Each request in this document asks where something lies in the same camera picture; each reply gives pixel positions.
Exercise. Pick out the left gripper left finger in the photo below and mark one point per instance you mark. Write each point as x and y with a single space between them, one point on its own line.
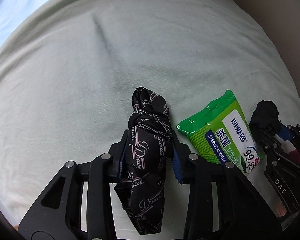
76 203

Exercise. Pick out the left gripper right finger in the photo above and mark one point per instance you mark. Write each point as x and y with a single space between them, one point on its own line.
223 203

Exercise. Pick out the green wet wipes pack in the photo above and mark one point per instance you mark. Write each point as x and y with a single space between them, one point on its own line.
220 133

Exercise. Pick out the black patterned scrunchie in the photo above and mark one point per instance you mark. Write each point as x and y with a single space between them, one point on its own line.
143 165

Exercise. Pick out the pale green bed sheet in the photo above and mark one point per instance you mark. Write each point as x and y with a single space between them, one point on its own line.
68 72

